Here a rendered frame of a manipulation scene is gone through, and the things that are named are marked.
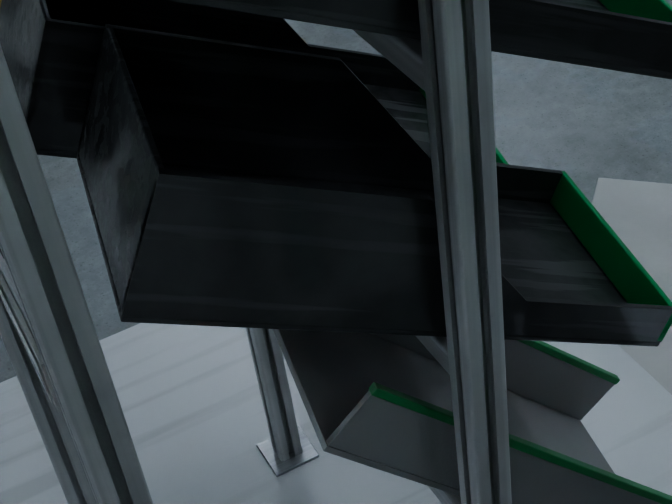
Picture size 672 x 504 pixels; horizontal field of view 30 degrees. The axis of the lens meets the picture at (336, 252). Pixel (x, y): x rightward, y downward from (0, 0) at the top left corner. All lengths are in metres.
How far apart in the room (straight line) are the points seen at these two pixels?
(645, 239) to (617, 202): 0.06
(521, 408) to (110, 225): 0.36
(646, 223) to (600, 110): 1.70
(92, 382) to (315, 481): 0.58
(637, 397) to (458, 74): 0.65
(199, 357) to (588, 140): 1.81
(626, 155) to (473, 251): 2.29
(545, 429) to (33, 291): 0.46
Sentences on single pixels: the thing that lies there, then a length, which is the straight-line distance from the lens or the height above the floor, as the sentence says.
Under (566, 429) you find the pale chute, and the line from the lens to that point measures 0.86.
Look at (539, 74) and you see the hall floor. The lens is 3.08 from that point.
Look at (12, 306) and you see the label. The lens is 0.57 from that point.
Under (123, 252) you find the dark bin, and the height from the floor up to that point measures 1.33.
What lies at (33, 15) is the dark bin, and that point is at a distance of 0.65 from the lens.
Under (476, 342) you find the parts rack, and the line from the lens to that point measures 0.56.
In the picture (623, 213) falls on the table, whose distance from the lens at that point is 1.27.
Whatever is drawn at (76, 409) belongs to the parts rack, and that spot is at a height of 1.32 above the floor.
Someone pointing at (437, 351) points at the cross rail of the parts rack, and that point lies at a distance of 0.60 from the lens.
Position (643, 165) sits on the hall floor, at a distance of 2.78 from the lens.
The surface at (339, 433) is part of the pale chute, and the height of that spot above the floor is 1.19.
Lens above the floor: 1.65
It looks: 40 degrees down
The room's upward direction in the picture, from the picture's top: 9 degrees counter-clockwise
